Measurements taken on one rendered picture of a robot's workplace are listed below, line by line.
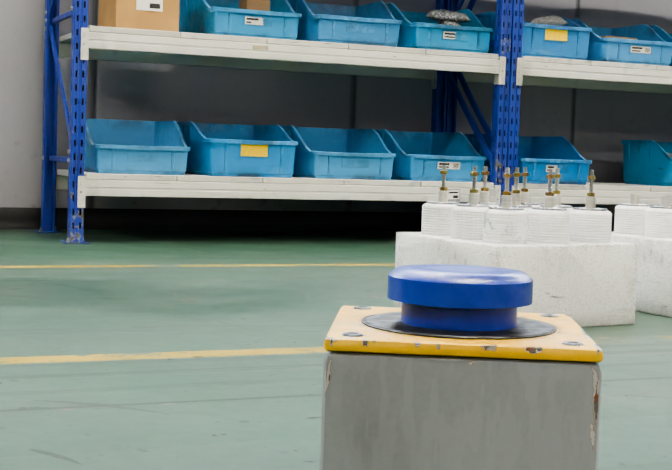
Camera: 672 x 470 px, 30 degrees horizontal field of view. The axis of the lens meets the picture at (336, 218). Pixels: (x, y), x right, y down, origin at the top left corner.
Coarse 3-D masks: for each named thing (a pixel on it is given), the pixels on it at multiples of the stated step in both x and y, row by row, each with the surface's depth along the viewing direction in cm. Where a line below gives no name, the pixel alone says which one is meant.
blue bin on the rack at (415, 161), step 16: (400, 144) 563; (416, 144) 566; (432, 144) 569; (448, 144) 556; (464, 144) 543; (400, 160) 521; (416, 160) 513; (432, 160) 516; (448, 160) 520; (464, 160) 523; (480, 160) 526; (400, 176) 522; (416, 176) 515; (432, 176) 518; (448, 176) 521; (464, 176) 524; (480, 176) 527
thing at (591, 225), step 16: (592, 176) 279; (592, 192) 280; (576, 208) 279; (592, 208) 279; (576, 224) 277; (592, 224) 276; (608, 224) 277; (576, 240) 277; (592, 240) 276; (608, 240) 278
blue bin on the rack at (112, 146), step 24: (96, 120) 509; (120, 120) 513; (96, 144) 461; (120, 144) 512; (144, 144) 517; (168, 144) 499; (96, 168) 463; (120, 168) 466; (144, 168) 470; (168, 168) 473
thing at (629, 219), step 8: (632, 200) 316; (616, 208) 316; (624, 208) 314; (632, 208) 313; (640, 208) 313; (616, 216) 316; (624, 216) 314; (632, 216) 313; (640, 216) 312; (616, 224) 316; (624, 224) 314; (632, 224) 313; (640, 224) 313; (616, 232) 316; (624, 232) 314; (632, 232) 313; (640, 232) 313
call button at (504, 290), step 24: (432, 264) 36; (408, 288) 33; (432, 288) 33; (456, 288) 33; (480, 288) 33; (504, 288) 33; (528, 288) 34; (408, 312) 34; (432, 312) 33; (456, 312) 33; (480, 312) 33; (504, 312) 34
